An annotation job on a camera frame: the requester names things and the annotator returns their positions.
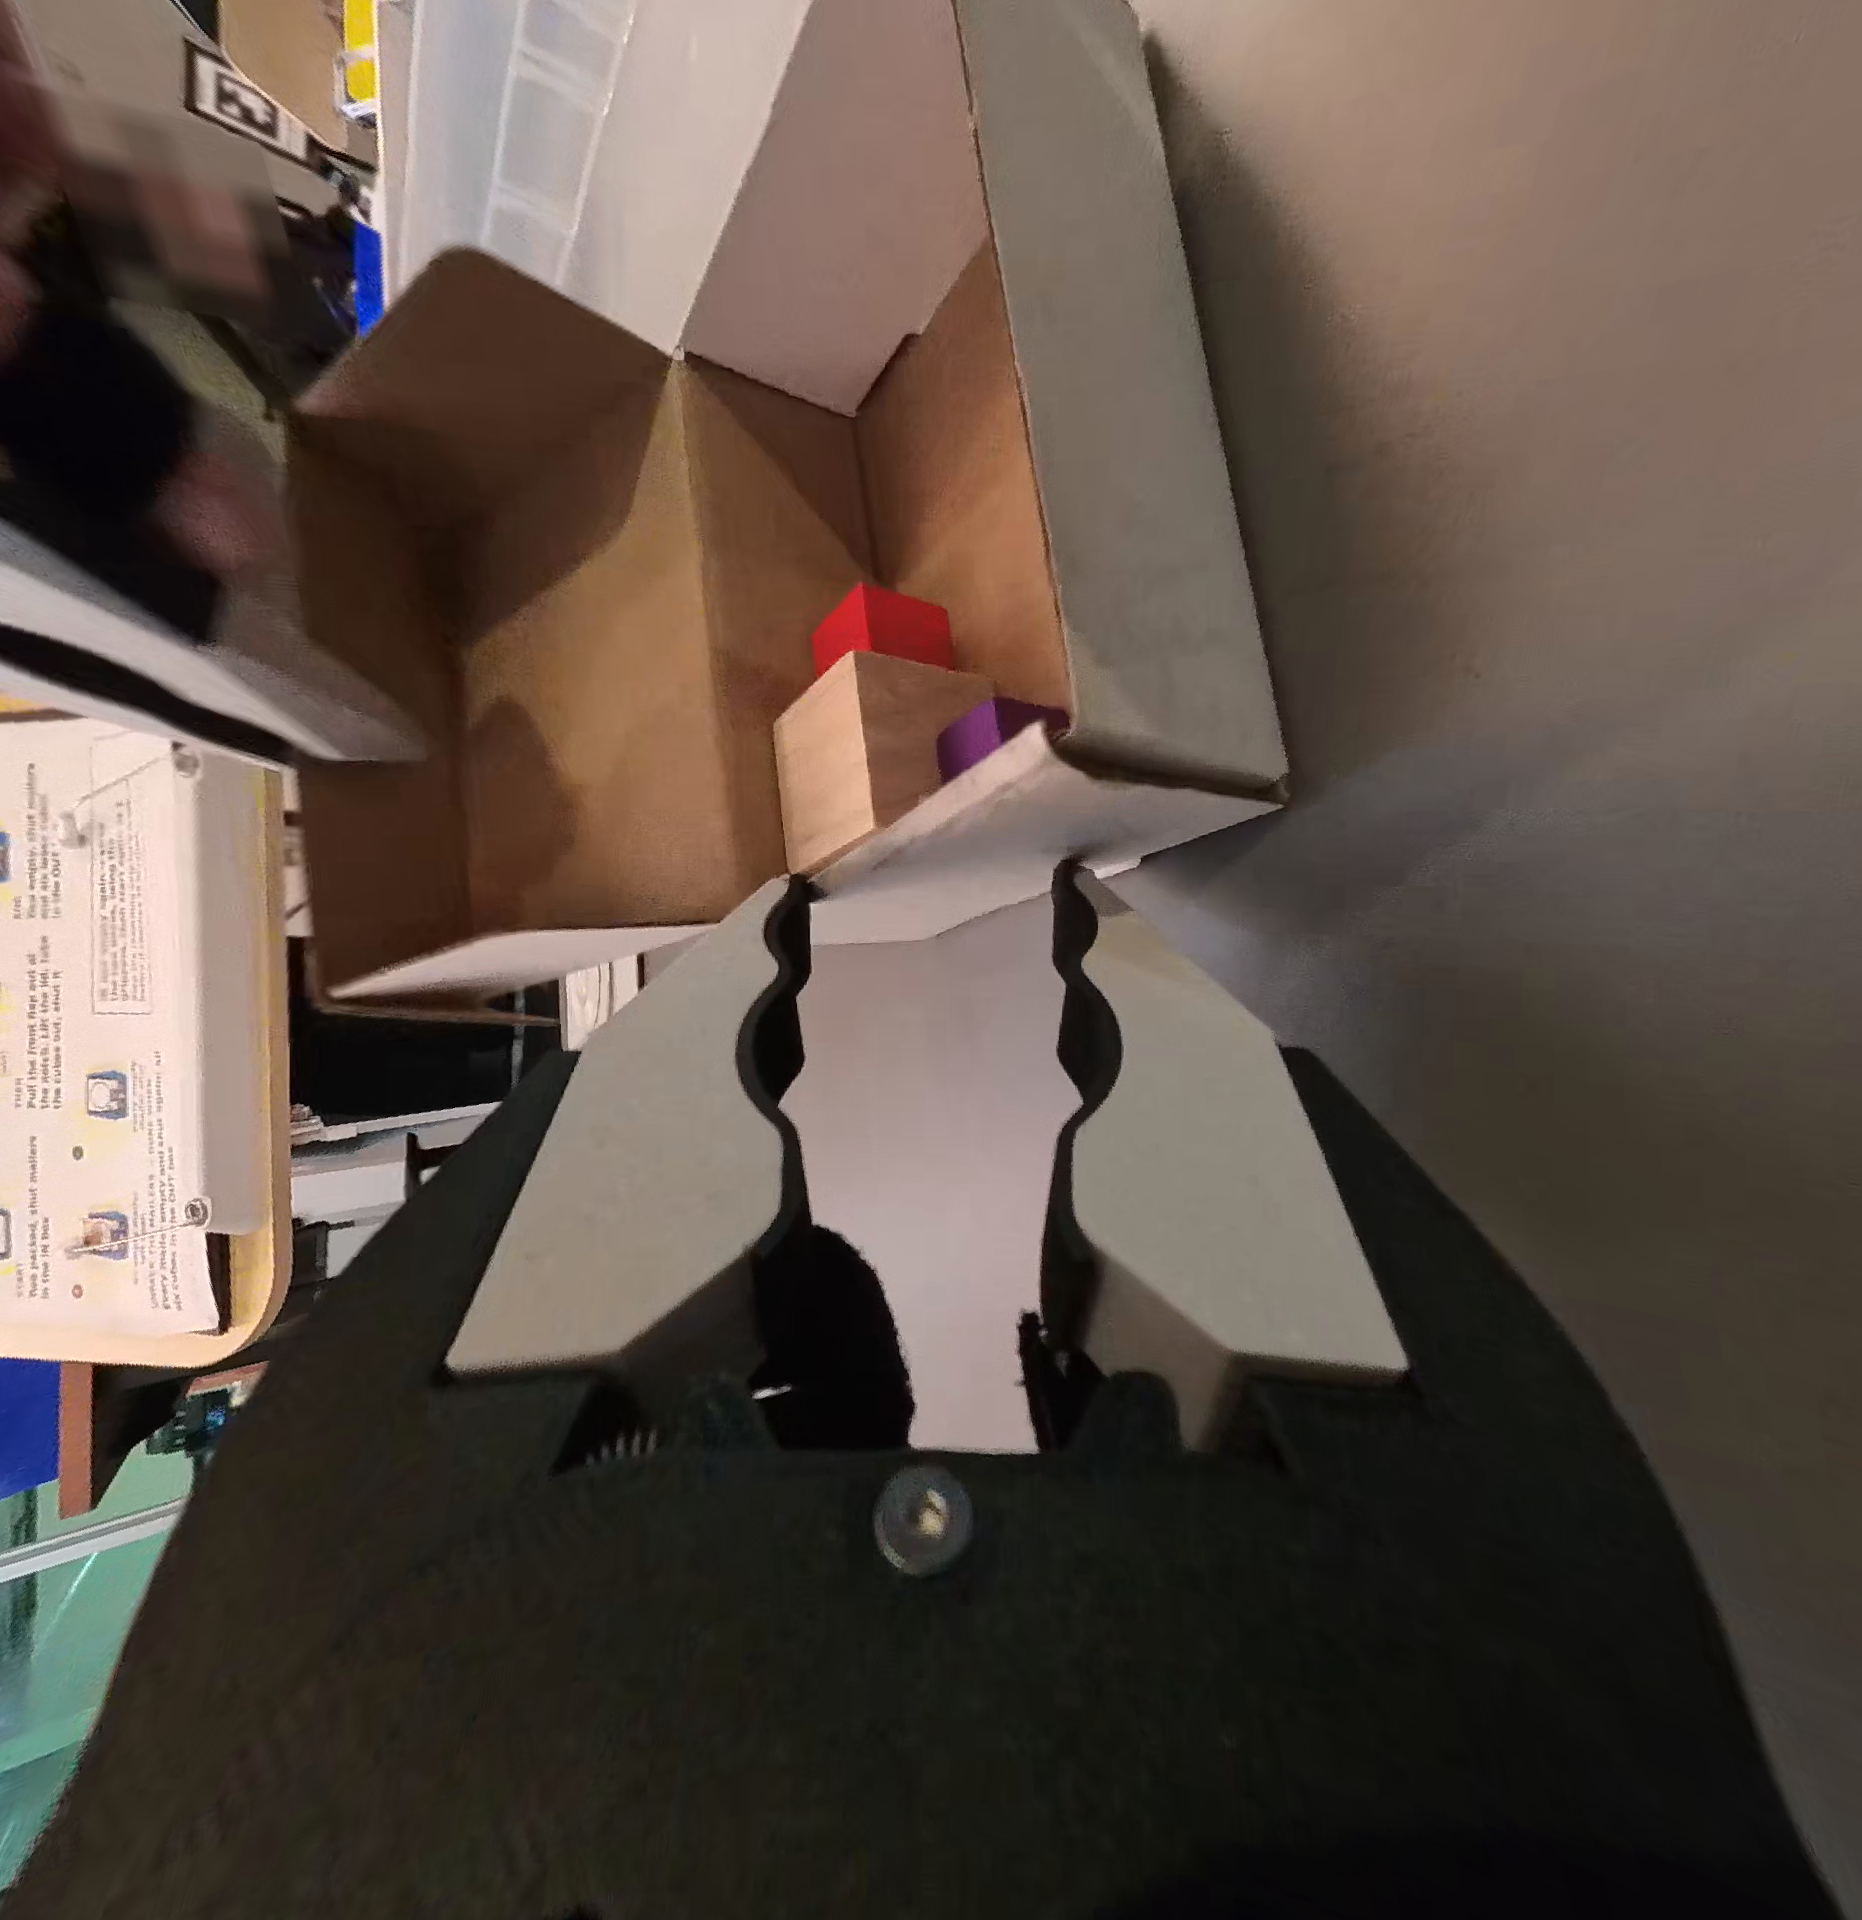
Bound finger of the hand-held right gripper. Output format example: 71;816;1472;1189
0;503;433;770

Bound white cardboard box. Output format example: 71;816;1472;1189
282;0;1294;1011

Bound clear plastic storage bin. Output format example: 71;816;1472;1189
382;0;814;355

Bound instruction poster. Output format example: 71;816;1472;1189
0;720;227;1336

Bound brown box with black tag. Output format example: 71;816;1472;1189
182;0;378;167

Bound purple cube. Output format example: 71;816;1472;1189
936;696;1069;785

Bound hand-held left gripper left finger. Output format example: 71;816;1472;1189
444;877;814;1427

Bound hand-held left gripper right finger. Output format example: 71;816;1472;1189
1035;863;1412;1454

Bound red cube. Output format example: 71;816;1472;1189
811;583;956;678

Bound person's right hand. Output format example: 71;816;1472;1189
0;0;66;377

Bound light wooden board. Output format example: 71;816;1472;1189
0;681;293;1369

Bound large plain wooden cube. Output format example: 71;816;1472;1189
774;649;999;877

